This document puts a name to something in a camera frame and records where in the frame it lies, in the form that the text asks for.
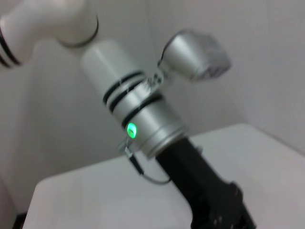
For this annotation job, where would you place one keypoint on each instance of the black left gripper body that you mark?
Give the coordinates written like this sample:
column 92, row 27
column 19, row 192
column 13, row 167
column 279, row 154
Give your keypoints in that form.
column 205, row 190

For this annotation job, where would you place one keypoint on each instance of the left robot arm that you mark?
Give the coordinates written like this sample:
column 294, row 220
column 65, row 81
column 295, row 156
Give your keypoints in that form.
column 114, row 71

